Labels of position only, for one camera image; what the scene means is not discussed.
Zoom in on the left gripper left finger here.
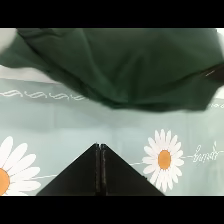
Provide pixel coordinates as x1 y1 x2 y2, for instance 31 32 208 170
35 142 101 197

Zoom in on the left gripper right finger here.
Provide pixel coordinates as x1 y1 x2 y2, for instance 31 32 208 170
99 143 166 197

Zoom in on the dark green T-shirt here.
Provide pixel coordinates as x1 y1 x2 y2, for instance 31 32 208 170
0 27 224 113

